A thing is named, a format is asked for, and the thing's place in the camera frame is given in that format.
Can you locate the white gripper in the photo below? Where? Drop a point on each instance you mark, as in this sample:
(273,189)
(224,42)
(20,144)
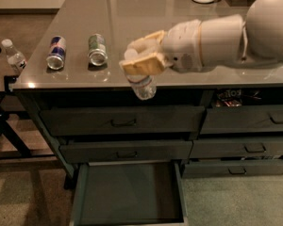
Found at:
(181,45)

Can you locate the clear plastic water bottle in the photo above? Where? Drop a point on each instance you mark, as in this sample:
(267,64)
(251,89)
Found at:
(144,86)

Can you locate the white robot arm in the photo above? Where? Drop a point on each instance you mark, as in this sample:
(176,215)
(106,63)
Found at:
(255,39)

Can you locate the top left drawer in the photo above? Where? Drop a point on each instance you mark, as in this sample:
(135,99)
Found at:
(122,120)

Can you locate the middle left drawer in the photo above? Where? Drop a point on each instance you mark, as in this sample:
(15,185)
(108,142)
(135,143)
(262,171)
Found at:
(105,151)

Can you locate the middle right drawer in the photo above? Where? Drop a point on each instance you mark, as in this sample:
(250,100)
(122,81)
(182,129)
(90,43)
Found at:
(237,147)

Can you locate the water bottle on side table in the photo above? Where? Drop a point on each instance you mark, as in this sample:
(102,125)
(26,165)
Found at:
(15,58)

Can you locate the top right drawer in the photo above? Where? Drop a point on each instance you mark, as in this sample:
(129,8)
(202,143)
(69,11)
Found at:
(243,119)

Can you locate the open bottom left drawer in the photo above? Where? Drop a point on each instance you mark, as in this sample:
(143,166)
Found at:
(144,194)

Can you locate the bottom right drawer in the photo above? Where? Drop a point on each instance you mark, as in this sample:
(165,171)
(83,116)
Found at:
(232,168)

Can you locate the green silver soda can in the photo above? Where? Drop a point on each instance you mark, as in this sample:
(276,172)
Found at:
(97,50)

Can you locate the dark snack bag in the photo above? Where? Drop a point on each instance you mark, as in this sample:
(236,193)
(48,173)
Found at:
(228,97)

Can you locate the blue silver Red Bull can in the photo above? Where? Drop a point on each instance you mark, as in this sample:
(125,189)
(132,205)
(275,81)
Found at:
(56,56)

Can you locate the black side table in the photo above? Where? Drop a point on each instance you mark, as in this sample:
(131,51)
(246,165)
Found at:
(10,104)

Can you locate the dark green cabinet frame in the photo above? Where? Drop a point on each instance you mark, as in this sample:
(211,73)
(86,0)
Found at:
(37,100)

